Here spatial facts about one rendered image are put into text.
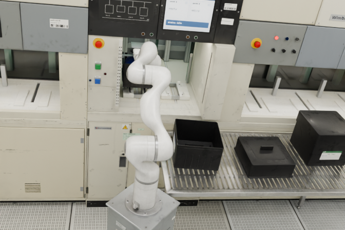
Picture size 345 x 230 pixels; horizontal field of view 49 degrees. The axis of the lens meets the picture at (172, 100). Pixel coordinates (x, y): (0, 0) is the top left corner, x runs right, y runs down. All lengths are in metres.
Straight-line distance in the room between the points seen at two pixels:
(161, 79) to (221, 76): 0.61
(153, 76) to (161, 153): 0.40
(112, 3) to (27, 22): 0.48
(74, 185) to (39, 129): 0.54
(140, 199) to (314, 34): 1.47
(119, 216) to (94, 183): 0.91
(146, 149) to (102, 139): 0.92
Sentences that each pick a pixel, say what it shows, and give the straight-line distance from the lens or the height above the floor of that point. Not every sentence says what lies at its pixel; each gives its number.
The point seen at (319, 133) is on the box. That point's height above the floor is 1.01.
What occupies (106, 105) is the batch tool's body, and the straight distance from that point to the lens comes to 2.50.
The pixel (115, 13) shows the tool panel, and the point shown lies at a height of 1.54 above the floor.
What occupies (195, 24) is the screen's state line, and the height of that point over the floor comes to 1.51.
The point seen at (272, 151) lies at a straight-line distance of 2.46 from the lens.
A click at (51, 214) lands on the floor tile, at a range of 3.06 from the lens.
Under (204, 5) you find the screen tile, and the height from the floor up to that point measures 1.63.
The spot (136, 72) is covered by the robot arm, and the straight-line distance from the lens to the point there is 1.91.
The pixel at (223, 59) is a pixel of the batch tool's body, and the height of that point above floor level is 1.32.
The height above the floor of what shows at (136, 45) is 1.23.
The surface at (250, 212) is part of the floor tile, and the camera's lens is 3.27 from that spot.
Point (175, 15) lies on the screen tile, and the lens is 2.26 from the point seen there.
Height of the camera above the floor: 2.25
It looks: 30 degrees down
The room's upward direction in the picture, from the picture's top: 8 degrees clockwise
